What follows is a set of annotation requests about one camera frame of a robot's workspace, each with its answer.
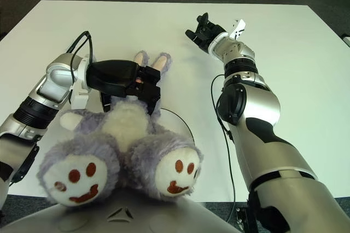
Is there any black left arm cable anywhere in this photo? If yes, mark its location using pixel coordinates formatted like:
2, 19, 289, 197
65, 31, 96, 88

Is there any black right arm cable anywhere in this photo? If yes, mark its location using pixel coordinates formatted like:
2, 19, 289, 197
210, 73, 239, 224

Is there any purple plush rabbit doll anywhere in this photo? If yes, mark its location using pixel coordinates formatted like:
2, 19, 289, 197
37, 50, 205, 207

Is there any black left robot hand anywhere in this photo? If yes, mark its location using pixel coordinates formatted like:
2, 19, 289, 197
85, 60, 162, 117

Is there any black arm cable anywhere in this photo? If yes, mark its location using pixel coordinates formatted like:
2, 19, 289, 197
65, 31, 96, 88
210, 73, 239, 224

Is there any grey robot torso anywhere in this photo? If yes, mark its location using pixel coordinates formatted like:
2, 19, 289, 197
0, 195, 243, 233

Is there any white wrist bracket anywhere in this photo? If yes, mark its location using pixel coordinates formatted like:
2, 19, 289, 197
229, 19, 246, 40
69, 54, 93, 110

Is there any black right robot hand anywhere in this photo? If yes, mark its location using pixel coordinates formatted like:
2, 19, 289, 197
185, 13, 229, 54

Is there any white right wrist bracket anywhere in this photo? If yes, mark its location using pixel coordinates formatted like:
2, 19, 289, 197
229, 19, 246, 40

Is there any white plate with black rim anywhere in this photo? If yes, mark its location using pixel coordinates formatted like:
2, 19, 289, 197
159, 108, 196, 145

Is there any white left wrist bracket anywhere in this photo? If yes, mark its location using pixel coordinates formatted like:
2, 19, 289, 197
69, 54, 93, 110

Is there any black bracket under table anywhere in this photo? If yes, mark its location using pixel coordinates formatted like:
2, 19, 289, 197
235, 206, 249, 233

